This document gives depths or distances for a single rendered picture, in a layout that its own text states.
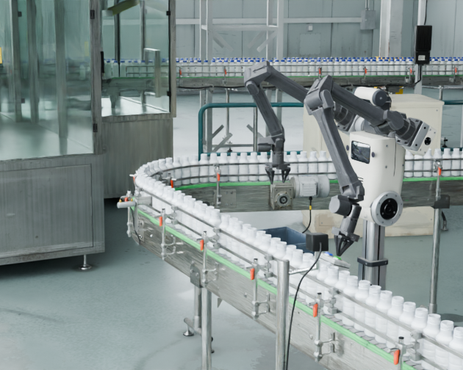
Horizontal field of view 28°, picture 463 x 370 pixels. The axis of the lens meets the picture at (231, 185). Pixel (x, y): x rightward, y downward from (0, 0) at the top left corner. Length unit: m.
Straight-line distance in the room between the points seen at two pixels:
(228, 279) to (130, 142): 5.31
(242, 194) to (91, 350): 1.29
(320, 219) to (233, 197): 2.64
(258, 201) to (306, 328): 2.20
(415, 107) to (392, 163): 4.07
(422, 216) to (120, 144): 2.97
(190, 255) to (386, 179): 0.94
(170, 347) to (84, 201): 1.74
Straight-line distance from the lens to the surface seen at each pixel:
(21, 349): 5.72
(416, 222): 8.25
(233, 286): 3.83
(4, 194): 6.78
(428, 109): 8.09
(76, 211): 6.95
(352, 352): 3.12
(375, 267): 4.14
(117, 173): 9.06
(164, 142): 9.19
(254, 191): 5.44
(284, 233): 4.63
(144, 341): 5.73
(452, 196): 5.80
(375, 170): 3.96
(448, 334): 2.78
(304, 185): 5.32
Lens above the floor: 2.11
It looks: 12 degrees down
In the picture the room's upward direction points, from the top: straight up
